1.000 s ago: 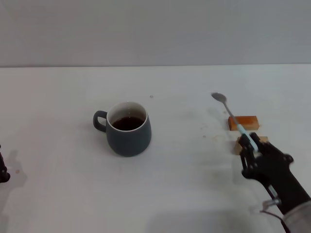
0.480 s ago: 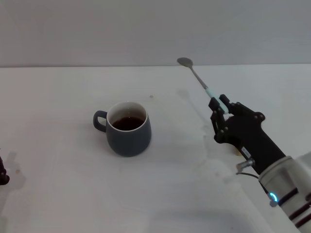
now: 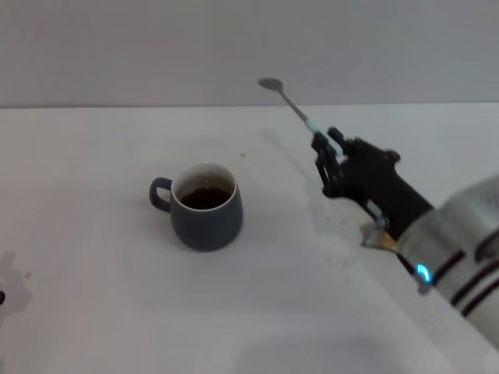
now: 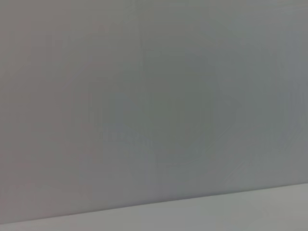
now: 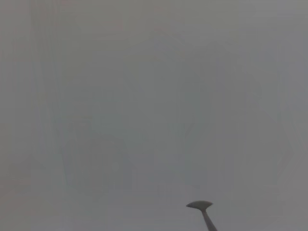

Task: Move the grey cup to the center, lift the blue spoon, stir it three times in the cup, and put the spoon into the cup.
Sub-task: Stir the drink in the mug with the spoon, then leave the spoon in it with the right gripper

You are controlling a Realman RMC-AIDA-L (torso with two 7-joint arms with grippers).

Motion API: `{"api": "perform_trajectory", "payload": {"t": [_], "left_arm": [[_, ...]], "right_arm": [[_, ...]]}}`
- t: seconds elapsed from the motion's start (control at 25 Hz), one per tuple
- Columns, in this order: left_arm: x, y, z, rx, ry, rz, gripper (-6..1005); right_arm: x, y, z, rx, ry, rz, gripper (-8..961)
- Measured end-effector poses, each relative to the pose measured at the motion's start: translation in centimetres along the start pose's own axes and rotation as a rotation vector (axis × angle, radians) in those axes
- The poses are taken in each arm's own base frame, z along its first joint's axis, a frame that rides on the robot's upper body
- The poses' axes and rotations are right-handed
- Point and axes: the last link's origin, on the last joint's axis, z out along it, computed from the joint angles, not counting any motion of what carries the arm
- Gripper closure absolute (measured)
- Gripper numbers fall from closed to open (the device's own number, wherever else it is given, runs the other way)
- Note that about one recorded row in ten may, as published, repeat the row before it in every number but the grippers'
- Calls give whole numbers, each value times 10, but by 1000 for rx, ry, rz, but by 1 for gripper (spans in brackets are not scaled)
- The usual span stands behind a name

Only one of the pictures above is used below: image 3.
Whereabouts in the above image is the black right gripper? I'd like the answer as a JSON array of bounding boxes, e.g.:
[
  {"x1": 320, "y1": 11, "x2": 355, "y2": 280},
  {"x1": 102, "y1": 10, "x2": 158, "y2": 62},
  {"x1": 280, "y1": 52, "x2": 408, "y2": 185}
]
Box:
[{"x1": 311, "y1": 127, "x2": 434, "y2": 239}]

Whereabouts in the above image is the blue handled metal spoon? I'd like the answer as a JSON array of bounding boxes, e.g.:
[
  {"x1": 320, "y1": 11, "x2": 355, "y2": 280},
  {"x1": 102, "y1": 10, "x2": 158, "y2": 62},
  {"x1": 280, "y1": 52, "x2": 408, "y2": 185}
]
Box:
[{"x1": 257, "y1": 77, "x2": 348, "y2": 164}]

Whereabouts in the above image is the dark grey ceramic mug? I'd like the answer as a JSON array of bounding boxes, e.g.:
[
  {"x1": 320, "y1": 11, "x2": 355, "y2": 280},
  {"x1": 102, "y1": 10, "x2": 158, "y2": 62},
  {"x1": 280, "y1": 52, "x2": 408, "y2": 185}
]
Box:
[{"x1": 149, "y1": 161, "x2": 243, "y2": 252}]

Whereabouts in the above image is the light notched wooden block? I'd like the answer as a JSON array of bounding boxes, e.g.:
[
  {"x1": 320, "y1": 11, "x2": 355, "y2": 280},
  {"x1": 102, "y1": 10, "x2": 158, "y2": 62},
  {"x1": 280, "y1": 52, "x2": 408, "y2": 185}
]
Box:
[{"x1": 362, "y1": 228, "x2": 399, "y2": 251}]

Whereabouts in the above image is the dark coffee liquid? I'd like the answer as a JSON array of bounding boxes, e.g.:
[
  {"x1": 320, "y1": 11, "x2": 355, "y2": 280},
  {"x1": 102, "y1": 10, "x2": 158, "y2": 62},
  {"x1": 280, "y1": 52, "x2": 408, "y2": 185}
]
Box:
[{"x1": 179, "y1": 187, "x2": 234, "y2": 212}]

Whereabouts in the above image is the silver cable connector plug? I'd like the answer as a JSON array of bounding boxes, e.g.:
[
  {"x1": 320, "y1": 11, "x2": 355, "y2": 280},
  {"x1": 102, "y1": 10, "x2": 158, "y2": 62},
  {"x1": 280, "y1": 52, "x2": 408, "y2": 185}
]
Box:
[{"x1": 365, "y1": 201, "x2": 391, "y2": 231}]

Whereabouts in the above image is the thin dark cable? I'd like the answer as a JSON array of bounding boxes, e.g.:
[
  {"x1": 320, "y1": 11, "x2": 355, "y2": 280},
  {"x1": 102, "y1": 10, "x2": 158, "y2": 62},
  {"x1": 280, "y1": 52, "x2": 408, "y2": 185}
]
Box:
[{"x1": 395, "y1": 251, "x2": 422, "y2": 280}]

